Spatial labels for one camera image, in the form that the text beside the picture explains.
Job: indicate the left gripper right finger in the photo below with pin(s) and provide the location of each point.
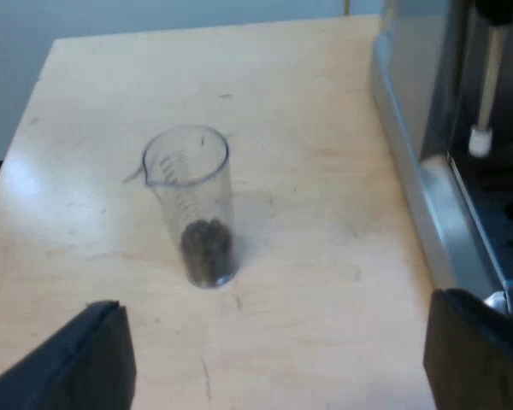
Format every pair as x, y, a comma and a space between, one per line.
474, 354

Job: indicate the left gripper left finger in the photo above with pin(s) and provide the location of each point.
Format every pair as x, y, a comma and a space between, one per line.
81, 363

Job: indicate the clear measuring glass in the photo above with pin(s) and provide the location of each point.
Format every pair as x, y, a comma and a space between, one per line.
205, 256

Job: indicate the steel espresso machine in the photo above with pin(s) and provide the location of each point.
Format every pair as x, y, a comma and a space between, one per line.
414, 64

